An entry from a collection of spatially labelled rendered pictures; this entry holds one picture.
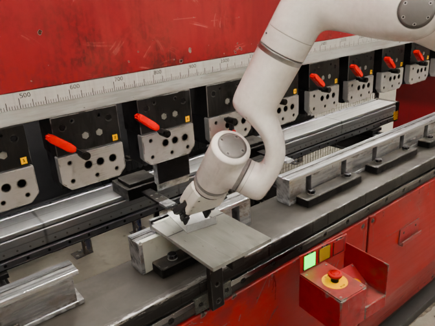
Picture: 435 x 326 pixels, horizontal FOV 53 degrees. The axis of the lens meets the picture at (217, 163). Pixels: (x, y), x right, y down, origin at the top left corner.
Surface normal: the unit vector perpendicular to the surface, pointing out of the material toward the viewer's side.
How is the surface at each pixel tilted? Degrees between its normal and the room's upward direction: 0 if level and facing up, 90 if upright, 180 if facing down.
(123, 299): 0
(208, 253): 0
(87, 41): 90
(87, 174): 90
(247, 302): 90
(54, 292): 90
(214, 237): 0
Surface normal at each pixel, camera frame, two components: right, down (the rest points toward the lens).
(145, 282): -0.06, -0.93
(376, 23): -0.78, 0.43
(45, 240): 0.62, 0.25
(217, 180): -0.22, 0.78
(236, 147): 0.29, -0.51
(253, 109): -0.25, 0.42
